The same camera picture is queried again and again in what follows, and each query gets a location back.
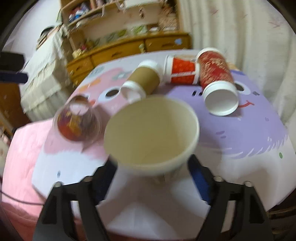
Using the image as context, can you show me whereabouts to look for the checkered paper cup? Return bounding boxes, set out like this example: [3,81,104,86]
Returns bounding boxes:
[104,95,200,183]

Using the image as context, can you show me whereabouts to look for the dark clear plastic cup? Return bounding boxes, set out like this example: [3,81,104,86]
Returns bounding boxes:
[53,95,102,145]

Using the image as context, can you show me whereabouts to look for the tall red patterned cup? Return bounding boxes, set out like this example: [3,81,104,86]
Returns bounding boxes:
[197,48,239,116]

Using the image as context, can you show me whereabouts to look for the brown sleeve paper cup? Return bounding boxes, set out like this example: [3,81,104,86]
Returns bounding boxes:
[120,60,163,103]

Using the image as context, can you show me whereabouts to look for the small red paper cup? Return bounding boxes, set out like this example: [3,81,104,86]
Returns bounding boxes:
[163,55,200,85]

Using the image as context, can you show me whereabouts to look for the white lace covered furniture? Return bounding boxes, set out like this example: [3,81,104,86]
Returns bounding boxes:
[20,26,74,122]

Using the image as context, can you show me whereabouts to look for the wooden desk with drawers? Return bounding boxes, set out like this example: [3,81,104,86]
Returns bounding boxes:
[66,31,192,87]

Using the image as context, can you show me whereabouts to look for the pink quilted blanket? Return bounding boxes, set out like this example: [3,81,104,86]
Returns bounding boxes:
[1,119,52,240]

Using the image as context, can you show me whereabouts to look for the wooden desk shelf hutch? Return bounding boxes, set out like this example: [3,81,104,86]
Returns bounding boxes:
[61,1,179,51]

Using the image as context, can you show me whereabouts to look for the white floral curtain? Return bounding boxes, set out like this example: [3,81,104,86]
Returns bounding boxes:
[178,0,296,140]

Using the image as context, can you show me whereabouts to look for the cardboard box on desk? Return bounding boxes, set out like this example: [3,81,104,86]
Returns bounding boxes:
[158,11,178,31]

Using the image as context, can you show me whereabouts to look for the black cable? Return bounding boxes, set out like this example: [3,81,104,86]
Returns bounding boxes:
[0,189,45,206]

